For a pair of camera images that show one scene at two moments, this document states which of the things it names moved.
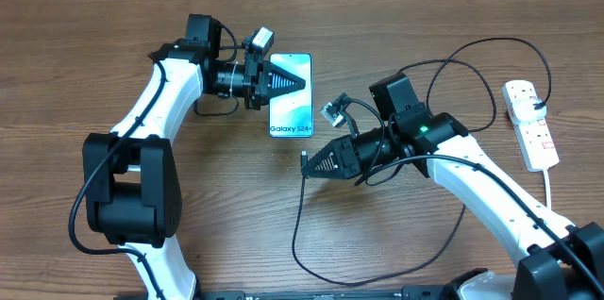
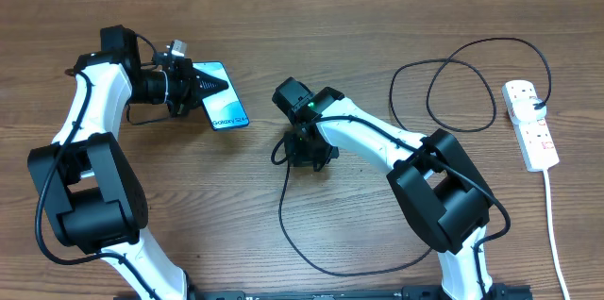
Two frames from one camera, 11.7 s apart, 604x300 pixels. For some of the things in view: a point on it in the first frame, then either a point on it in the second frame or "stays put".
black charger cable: [427, 103] -> [324, 268]
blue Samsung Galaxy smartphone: [291, 114] -> [225, 108]
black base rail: [411, 292] stays put
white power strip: [534, 139] stays put
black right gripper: [346, 157] -> [296, 157]
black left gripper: [269, 71] -> [194, 85]
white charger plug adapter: [524, 110] stays put
